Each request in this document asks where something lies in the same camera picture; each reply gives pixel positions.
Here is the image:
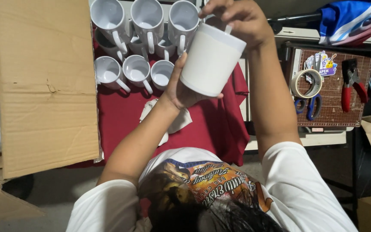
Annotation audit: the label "person's right hand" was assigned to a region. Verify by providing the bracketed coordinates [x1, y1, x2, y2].
[198, 0, 266, 49]

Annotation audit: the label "person's left hand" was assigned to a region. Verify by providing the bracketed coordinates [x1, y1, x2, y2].
[161, 53, 225, 111]

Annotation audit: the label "white paper-wrapped mug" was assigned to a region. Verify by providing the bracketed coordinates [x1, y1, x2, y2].
[180, 23, 247, 98]

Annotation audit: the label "crumpled white rag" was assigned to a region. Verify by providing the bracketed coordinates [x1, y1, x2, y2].
[139, 98, 193, 146]

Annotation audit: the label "black metal bar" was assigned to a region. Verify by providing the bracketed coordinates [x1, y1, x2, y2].
[267, 11, 322, 34]

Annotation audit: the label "dark red cloth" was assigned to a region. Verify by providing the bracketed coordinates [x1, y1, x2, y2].
[66, 28, 250, 169]

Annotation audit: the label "group of plain white mugs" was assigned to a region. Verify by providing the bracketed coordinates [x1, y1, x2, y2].
[90, 0, 201, 95]

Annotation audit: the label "beige tape roll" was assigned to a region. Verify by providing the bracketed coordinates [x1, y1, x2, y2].
[291, 69, 323, 99]

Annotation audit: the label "colourful sticker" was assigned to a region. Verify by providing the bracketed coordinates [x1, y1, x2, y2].
[304, 50, 338, 84]

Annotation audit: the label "blue and white fabric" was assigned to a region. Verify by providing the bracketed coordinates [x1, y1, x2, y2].
[318, 0, 371, 46]

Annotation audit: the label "brown cutting mat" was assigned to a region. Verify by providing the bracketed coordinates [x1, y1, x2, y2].
[290, 48, 371, 127]

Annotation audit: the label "large cardboard carton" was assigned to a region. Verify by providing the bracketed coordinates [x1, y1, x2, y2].
[0, 0, 100, 227]

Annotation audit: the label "person's white printed shirt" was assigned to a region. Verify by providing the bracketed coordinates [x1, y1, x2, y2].
[66, 142, 358, 232]

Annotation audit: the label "blue-handled scissors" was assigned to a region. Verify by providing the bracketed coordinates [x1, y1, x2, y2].
[294, 55, 323, 121]

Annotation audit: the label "red-handled pliers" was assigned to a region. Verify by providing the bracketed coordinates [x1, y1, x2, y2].
[341, 59, 368, 113]

